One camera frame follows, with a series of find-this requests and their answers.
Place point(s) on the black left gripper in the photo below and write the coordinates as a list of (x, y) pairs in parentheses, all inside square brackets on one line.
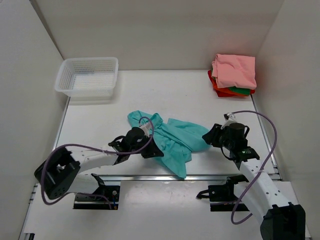
[(153, 150)]

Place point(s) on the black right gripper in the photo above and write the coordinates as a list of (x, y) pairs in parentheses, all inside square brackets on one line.
[(211, 137)]

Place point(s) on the teal t shirt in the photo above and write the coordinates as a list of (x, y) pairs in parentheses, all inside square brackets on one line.
[(177, 139)]

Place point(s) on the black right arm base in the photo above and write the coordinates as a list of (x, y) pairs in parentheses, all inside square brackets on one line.
[(221, 196)]

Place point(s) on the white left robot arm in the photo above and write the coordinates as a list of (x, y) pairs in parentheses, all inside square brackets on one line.
[(64, 170)]

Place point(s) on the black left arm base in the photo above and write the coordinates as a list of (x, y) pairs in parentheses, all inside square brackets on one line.
[(93, 193)]

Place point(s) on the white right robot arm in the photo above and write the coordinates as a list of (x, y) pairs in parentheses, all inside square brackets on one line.
[(278, 217)]

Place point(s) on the red folded t shirt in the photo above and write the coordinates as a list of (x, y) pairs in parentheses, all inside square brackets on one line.
[(221, 92)]

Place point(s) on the green folded t shirt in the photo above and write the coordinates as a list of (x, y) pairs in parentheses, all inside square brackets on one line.
[(241, 91)]

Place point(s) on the pink folded t shirt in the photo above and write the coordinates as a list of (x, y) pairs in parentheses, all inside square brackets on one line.
[(231, 70)]

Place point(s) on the white plastic basket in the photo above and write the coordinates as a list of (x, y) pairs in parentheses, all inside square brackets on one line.
[(87, 77)]

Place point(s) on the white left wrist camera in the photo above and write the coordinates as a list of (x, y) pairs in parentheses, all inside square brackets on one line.
[(147, 129)]

